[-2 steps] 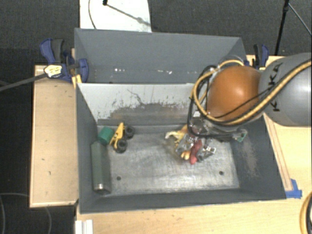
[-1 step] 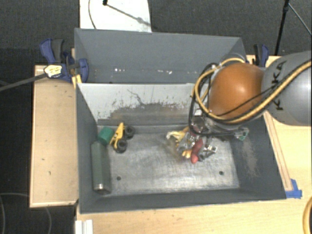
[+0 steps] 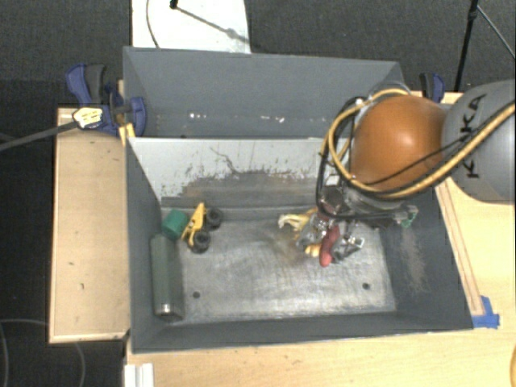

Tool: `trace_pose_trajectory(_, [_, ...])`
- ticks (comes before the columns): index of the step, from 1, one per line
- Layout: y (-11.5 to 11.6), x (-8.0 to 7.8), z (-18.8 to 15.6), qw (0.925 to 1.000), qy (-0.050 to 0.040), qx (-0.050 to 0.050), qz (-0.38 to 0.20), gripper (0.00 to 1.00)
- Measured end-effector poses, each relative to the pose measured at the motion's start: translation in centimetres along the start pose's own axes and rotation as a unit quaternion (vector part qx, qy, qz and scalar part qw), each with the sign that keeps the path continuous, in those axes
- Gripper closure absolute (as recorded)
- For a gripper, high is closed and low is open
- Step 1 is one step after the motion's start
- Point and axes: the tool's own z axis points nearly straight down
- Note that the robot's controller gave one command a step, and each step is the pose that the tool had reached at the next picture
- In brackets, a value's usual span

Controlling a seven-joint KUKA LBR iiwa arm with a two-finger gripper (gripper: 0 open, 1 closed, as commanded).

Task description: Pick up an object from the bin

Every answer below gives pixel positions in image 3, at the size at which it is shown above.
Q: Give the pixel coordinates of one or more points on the yellow toy vehicle black wheels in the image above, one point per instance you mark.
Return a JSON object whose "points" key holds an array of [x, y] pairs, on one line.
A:
{"points": [[197, 226]]}

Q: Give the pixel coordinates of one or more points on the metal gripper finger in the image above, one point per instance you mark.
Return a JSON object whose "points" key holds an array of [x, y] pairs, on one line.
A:
{"points": [[312, 232], [350, 243]]}

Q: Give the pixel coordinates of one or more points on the grey metal bin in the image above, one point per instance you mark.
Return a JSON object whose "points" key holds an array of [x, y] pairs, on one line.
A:
{"points": [[258, 103]]}

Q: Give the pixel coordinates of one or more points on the pale wood board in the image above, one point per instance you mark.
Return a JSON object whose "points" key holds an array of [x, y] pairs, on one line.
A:
{"points": [[90, 232]]}

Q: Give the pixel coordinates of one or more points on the pale yellow toy figure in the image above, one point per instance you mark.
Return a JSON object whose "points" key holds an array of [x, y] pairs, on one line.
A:
{"points": [[292, 220]]}

